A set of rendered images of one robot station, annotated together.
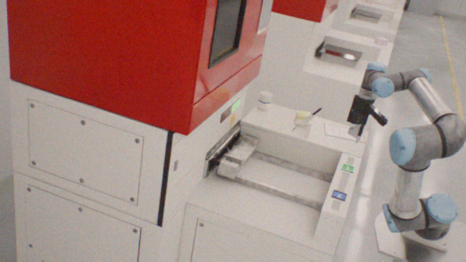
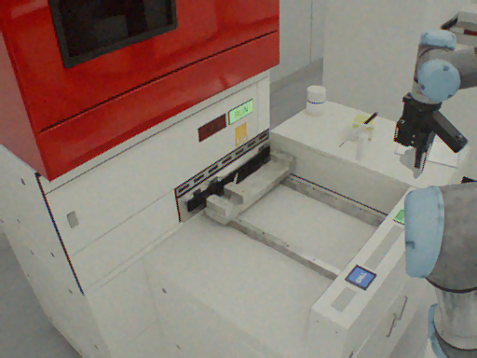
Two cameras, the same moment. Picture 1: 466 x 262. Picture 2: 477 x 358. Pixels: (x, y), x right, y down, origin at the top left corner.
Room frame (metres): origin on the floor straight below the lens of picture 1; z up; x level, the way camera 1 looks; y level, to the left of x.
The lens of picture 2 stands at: (0.96, -0.52, 1.71)
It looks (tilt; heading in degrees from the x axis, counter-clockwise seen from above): 35 degrees down; 26
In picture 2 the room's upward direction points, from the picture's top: 3 degrees counter-clockwise
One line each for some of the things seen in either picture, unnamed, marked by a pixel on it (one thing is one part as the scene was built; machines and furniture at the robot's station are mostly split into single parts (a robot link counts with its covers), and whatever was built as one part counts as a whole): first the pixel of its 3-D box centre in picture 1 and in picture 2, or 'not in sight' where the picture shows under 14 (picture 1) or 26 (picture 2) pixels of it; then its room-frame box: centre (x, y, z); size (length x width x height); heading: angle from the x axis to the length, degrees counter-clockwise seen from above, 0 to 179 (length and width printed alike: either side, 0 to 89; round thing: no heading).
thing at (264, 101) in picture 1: (264, 101); (316, 100); (2.41, -0.16, 1.01); 0.07 x 0.07 x 0.10
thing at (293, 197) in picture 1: (268, 188); (275, 242); (1.81, -0.21, 0.84); 0.50 x 0.02 x 0.03; 74
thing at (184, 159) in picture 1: (209, 140); (182, 168); (1.82, 0.08, 1.02); 0.82 x 0.03 x 0.40; 164
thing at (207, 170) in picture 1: (223, 150); (228, 177); (1.99, 0.02, 0.89); 0.44 x 0.02 x 0.10; 164
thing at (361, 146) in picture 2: (306, 124); (358, 138); (2.15, -0.36, 1.03); 0.06 x 0.04 x 0.13; 74
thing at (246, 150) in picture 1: (239, 157); (252, 187); (2.00, -0.07, 0.87); 0.36 x 0.08 x 0.03; 164
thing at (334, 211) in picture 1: (339, 195); (381, 265); (1.78, -0.52, 0.89); 0.55 x 0.09 x 0.14; 164
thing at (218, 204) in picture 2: (229, 166); (219, 204); (1.85, -0.02, 0.89); 0.08 x 0.03 x 0.03; 74
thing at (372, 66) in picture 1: (373, 76); (434, 57); (1.90, -0.54, 1.41); 0.09 x 0.08 x 0.11; 5
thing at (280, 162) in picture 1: (283, 163); (324, 197); (2.07, -0.29, 0.84); 0.50 x 0.02 x 0.03; 74
